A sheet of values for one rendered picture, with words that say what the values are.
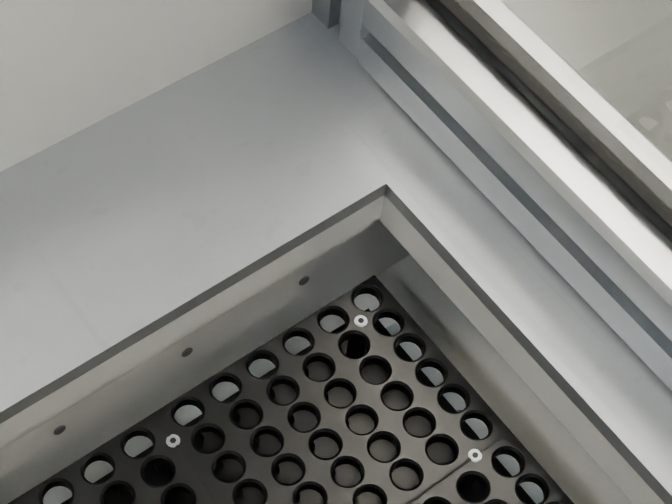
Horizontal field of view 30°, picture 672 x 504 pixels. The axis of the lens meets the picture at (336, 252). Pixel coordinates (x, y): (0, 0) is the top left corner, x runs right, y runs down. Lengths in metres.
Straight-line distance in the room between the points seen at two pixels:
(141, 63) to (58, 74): 0.04
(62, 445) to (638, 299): 0.24
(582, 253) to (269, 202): 0.12
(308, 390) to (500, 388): 0.12
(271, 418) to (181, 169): 0.11
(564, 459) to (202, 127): 0.22
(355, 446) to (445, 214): 0.10
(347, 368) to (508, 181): 0.10
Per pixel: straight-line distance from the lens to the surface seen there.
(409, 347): 0.58
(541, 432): 0.58
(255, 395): 0.50
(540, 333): 0.48
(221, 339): 0.55
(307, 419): 0.53
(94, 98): 0.51
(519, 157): 0.47
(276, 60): 0.54
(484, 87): 0.48
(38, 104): 0.50
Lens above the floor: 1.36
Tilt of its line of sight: 58 degrees down
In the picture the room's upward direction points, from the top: 7 degrees clockwise
